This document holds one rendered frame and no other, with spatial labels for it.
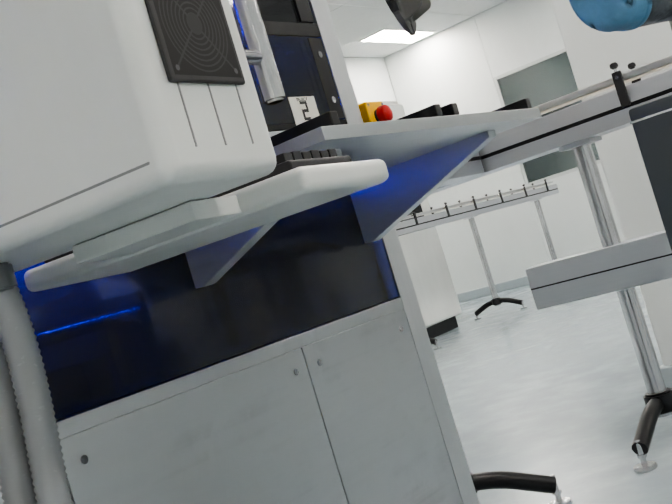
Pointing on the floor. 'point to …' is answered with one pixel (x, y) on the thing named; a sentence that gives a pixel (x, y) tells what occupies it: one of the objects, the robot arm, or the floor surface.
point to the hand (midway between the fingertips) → (408, 30)
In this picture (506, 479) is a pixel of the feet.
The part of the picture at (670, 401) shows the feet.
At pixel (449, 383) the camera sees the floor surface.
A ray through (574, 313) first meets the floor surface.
